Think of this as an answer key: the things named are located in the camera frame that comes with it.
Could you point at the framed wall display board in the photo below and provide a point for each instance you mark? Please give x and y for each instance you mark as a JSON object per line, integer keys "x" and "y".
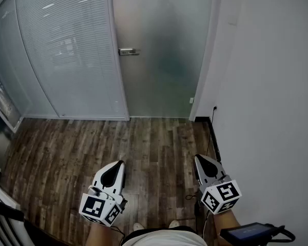
{"x": 2, "y": 96}

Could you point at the person's left forearm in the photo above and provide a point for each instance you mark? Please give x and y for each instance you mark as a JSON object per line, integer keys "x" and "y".
{"x": 96, "y": 236}

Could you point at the plain frosted glass partition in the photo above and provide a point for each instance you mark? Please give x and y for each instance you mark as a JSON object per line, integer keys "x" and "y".
{"x": 20, "y": 73}

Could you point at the black tablet mount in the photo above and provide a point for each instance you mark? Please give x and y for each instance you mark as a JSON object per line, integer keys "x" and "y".
{"x": 285, "y": 233}

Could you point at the person's black trousers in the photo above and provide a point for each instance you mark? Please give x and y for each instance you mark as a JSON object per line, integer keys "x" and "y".
{"x": 166, "y": 229}

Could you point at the person's right forearm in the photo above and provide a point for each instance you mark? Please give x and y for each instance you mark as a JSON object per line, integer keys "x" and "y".
{"x": 226, "y": 220}

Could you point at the person's left white shoe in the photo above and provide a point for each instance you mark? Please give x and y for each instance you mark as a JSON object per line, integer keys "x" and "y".
{"x": 139, "y": 226}

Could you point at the black baseboard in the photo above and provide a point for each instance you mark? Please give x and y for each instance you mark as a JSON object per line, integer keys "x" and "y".
{"x": 202, "y": 119}

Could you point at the frosted glass door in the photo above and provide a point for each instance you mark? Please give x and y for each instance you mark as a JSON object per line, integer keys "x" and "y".
{"x": 156, "y": 35}

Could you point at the person's white shirt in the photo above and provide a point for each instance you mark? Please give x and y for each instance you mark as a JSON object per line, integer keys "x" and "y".
{"x": 164, "y": 240}

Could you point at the person's white shoe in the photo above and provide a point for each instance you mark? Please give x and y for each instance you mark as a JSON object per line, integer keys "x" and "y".
{"x": 139, "y": 226}
{"x": 174, "y": 224}

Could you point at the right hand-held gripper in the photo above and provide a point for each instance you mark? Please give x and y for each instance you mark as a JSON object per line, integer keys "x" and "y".
{"x": 228, "y": 192}

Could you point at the black metal railing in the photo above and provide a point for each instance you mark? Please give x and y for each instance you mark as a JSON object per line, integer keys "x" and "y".
{"x": 5, "y": 211}

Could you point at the person's right white shoe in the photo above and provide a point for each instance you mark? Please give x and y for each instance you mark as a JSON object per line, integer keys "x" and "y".
{"x": 174, "y": 224}

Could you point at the black waist-mounted phone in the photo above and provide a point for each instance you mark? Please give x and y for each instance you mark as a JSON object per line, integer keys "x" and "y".
{"x": 243, "y": 232}

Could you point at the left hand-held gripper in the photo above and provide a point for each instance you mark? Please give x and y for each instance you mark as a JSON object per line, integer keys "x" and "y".
{"x": 92, "y": 206}

